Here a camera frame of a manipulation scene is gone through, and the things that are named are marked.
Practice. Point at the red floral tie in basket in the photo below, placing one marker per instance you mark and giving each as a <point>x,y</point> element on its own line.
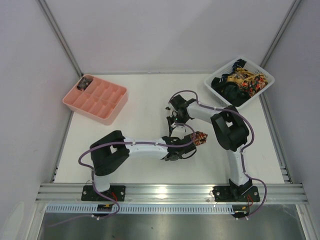
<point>252,87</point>

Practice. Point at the white perforated plastic basket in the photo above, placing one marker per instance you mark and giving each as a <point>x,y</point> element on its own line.
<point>228,69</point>

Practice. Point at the yellow patterned tie in basket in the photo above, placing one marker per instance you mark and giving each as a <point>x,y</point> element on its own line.
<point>240,75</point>

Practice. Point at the aluminium front rail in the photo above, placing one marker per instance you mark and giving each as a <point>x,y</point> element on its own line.
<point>166,193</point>

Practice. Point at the rolled dark tie in tray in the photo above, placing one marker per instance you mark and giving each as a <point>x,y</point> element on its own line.
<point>83,83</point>

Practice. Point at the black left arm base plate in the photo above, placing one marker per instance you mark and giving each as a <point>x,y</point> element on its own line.
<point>103,193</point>

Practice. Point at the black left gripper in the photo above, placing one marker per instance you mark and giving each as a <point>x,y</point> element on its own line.
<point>188,144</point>

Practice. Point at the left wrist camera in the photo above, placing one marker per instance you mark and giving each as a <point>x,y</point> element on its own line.
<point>180,129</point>

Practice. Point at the red multicolour patterned tie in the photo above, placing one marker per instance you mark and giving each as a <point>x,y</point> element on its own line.
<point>200,138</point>

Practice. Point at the white slotted cable duct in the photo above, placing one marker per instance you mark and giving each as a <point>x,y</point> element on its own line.
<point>86,208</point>

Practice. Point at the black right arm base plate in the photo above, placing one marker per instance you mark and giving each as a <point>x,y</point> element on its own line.
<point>227,193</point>

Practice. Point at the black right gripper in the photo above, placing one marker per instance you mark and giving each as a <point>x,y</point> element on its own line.
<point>171,122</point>

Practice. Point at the pink compartment tray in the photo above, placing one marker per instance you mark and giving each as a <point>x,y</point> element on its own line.
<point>102,100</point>

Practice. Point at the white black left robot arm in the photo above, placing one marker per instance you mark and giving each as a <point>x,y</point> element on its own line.
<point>110,152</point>

